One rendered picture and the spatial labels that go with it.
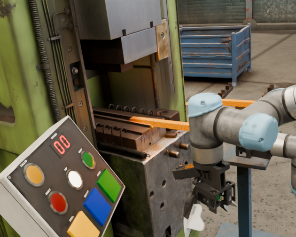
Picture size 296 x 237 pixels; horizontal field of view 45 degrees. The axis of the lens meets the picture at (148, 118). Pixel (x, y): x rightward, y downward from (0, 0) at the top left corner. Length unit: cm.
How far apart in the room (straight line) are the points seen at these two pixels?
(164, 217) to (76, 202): 69
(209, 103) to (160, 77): 94
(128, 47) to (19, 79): 38
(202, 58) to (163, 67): 352
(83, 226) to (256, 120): 46
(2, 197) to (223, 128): 49
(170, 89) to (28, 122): 79
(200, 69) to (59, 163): 444
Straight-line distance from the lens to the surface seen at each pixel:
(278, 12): 908
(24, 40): 117
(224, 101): 168
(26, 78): 118
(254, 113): 75
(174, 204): 159
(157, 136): 148
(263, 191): 281
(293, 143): 118
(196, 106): 78
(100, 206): 97
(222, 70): 515
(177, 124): 136
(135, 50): 131
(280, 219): 255
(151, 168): 138
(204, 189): 87
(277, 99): 83
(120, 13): 125
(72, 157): 98
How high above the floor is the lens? 155
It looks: 22 degrees down
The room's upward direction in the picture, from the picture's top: 7 degrees counter-clockwise
